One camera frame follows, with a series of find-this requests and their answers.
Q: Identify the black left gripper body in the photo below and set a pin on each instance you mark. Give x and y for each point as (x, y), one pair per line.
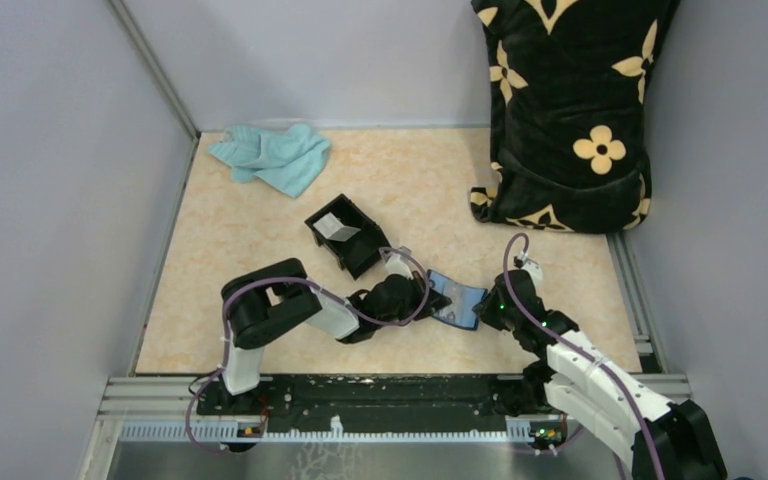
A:
(414, 303)

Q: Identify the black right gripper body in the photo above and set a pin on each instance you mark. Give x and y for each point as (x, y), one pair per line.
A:
(495, 314)

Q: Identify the blue leather card holder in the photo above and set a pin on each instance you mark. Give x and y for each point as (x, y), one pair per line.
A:
(462, 300)

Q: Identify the black plastic card box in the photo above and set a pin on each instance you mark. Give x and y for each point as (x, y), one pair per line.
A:
(360, 253)

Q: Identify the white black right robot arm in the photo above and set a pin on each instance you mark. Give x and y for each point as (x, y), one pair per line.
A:
(653, 436)

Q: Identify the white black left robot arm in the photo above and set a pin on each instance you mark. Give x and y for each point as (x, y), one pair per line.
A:
(260, 307)

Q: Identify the black floral cushion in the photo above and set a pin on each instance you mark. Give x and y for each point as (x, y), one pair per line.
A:
(568, 81)

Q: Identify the light blue cloth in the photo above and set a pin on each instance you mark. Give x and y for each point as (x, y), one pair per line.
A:
(288, 161)

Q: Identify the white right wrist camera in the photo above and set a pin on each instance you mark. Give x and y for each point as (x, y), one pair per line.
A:
(532, 267)

